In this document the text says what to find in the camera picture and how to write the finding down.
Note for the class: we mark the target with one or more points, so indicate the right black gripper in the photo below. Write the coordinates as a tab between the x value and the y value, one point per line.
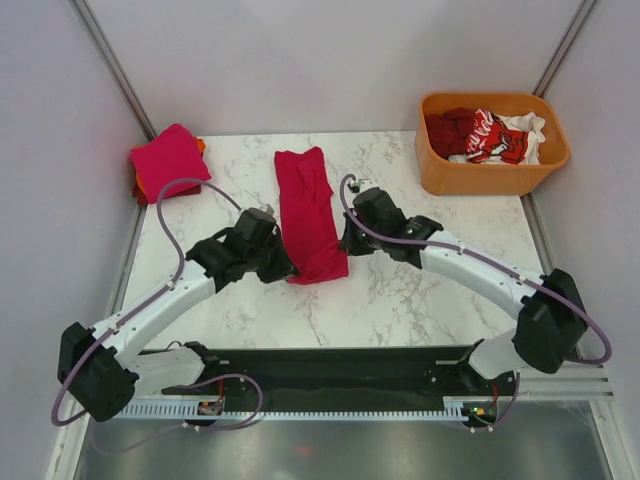
350	246

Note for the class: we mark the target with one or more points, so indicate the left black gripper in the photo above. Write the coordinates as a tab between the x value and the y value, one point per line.
283	269

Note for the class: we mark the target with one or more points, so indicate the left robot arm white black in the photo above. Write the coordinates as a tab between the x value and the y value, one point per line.
104	367

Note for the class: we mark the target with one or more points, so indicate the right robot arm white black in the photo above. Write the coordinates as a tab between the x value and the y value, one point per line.
546	308

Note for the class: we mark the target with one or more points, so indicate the orange plastic basket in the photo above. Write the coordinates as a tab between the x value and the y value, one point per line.
439	176

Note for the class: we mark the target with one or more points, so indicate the dark red crumpled t shirt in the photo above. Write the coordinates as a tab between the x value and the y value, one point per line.
448	132

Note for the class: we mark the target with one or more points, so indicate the folded orange t shirt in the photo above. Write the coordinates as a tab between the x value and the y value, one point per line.
200	145

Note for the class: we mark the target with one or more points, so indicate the folded pink t shirt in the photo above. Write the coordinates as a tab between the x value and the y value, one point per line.
173	153

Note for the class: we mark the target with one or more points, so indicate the folded dark red t shirt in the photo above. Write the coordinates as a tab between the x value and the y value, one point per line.
149	194

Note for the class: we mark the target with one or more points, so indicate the red white printed t shirt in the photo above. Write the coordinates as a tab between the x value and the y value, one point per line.
502	140

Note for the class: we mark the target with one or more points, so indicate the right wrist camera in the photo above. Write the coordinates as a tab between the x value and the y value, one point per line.
357	186

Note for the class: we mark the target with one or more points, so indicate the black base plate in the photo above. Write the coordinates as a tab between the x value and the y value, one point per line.
342	378

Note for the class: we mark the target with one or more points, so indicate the grey slotted cable duct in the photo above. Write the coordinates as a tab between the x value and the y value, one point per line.
190	408

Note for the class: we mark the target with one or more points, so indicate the right aluminium frame post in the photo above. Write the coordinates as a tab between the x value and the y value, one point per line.
571	35

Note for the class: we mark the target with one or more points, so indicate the aluminium frame post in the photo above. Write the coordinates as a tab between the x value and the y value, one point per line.
571	35
108	56

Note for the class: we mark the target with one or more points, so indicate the aluminium rail profile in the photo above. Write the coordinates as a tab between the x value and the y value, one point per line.
571	382

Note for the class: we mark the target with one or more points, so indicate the left aluminium frame post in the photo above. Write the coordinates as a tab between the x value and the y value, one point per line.
108	56

